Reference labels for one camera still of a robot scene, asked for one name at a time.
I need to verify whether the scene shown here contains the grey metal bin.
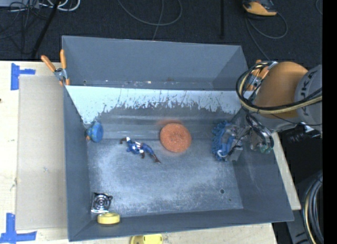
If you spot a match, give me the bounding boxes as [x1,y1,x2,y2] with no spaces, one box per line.
[61,35,295,242]

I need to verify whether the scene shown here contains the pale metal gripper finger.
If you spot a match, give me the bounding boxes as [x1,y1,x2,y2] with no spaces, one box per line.
[227,145,244,162]
[224,126,240,141]

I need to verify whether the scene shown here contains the blue toy figure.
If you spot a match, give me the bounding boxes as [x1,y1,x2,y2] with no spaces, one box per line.
[120,136,162,165]

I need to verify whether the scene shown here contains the blue noodle cloth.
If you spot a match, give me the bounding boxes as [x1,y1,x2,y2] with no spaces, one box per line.
[211,120,235,162]

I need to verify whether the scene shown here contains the orange round sponge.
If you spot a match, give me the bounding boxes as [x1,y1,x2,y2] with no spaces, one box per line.
[159,123,193,155]

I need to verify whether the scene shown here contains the pale flat board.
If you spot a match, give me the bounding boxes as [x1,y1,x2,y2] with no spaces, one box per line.
[15,74,70,231]

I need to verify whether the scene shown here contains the blue round toy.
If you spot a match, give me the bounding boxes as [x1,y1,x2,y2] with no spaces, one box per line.
[85,121,104,144]

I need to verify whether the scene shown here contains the yellow ring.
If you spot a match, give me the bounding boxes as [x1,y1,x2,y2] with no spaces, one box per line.
[97,212,121,225]

